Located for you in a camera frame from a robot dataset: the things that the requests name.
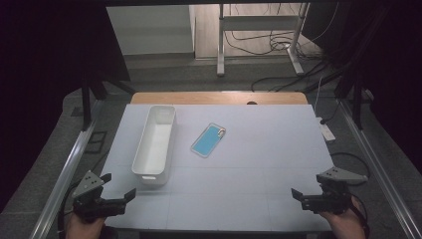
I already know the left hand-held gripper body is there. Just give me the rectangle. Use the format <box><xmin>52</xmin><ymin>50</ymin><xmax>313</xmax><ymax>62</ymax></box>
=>
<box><xmin>72</xmin><ymin>169</ymin><xmax>127</xmax><ymax>224</ymax></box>

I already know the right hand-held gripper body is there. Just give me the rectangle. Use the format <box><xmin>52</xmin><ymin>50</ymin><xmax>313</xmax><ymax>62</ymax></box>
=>
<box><xmin>301</xmin><ymin>166</ymin><xmax>368</xmax><ymax>215</ymax></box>

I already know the translucent phone case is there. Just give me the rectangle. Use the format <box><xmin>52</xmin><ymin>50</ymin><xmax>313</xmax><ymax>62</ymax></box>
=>
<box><xmin>190</xmin><ymin>122</ymin><xmax>227</xmax><ymax>159</ymax></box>

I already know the person's right hand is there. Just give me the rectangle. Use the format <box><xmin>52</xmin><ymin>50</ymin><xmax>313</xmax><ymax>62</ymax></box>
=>
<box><xmin>318</xmin><ymin>198</ymin><xmax>368</xmax><ymax>239</ymax></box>

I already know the person's left hand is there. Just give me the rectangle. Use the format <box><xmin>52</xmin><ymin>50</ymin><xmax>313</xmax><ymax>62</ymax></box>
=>
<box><xmin>64</xmin><ymin>212</ymin><xmax>107</xmax><ymax>239</ymax></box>

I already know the white power strip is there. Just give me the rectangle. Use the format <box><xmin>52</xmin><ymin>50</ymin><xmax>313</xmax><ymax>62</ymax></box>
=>
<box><xmin>316</xmin><ymin>117</ymin><xmax>336</xmax><ymax>143</ymax></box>

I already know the white plastic bin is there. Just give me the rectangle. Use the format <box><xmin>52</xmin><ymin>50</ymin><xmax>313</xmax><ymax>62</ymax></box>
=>
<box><xmin>131</xmin><ymin>105</ymin><xmax>177</xmax><ymax>186</ymax></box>

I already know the black metal stand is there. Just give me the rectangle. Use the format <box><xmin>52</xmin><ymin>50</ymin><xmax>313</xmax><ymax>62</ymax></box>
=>
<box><xmin>81</xmin><ymin>74</ymin><xmax>135</xmax><ymax>132</ymax></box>
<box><xmin>333</xmin><ymin>75</ymin><xmax>375</xmax><ymax>130</ymax></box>

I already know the wooden table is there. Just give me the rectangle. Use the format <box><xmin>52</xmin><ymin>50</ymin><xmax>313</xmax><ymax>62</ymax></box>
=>
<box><xmin>129</xmin><ymin>91</ymin><xmax>310</xmax><ymax>106</ymax></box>

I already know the dark curtain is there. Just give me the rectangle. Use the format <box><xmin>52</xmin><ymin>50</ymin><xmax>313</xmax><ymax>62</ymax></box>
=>
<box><xmin>302</xmin><ymin>0</ymin><xmax>422</xmax><ymax>175</ymax></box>
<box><xmin>0</xmin><ymin>0</ymin><xmax>131</xmax><ymax>213</ymax></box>

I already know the white cabinet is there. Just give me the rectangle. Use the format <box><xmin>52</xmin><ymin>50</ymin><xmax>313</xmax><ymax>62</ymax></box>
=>
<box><xmin>105</xmin><ymin>4</ymin><xmax>197</xmax><ymax>56</ymax></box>

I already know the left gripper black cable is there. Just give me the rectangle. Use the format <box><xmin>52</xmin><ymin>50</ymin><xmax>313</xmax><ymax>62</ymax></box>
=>
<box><xmin>57</xmin><ymin>180</ymin><xmax>83</xmax><ymax>239</ymax></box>

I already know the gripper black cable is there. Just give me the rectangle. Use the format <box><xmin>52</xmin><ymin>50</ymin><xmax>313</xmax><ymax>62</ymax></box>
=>
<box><xmin>57</xmin><ymin>180</ymin><xmax>83</xmax><ymax>239</ymax></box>
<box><xmin>347</xmin><ymin>194</ymin><xmax>371</xmax><ymax>239</ymax></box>

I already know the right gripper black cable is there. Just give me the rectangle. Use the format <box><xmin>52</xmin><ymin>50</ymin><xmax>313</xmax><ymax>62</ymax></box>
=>
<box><xmin>347</xmin><ymin>194</ymin><xmax>371</xmax><ymax>239</ymax></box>

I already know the black floor frame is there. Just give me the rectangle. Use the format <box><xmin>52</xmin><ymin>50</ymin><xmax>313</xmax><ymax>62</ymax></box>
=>
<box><xmin>84</xmin><ymin>130</ymin><xmax>108</xmax><ymax>154</ymax></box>

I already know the aluminium rail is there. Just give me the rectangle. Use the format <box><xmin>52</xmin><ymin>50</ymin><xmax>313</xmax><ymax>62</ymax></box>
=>
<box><xmin>29</xmin><ymin>99</ymin><xmax>105</xmax><ymax>239</ymax></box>
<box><xmin>337</xmin><ymin>99</ymin><xmax>422</xmax><ymax>239</ymax></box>

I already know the looped black floor cable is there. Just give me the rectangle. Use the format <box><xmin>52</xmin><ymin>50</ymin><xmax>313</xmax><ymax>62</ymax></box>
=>
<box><xmin>329</xmin><ymin>151</ymin><xmax>371</xmax><ymax>178</ymax></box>

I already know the thin white cable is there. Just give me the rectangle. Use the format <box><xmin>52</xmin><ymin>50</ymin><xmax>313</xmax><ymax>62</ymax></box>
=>
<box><xmin>313</xmin><ymin>75</ymin><xmax>324</xmax><ymax>120</ymax></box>

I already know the long black floor cable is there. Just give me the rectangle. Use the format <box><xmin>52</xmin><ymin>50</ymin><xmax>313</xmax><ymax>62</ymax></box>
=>
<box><xmin>250</xmin><ymin>61</ymin><xmax>332</xmax><ymax>94</ymax></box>

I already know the tangle of black cables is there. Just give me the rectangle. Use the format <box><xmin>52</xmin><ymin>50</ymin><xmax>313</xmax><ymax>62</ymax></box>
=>
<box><xmin>223</xmin><ymin>3</ymin><xmax>324</xmax><ymax>62</ymax></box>

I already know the white metal desk frame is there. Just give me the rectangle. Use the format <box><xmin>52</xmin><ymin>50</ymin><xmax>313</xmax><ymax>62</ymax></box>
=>
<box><xmin>216</xmin><ymin>3</ymin><xmax>312</xmax><ymax>78</ymax></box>

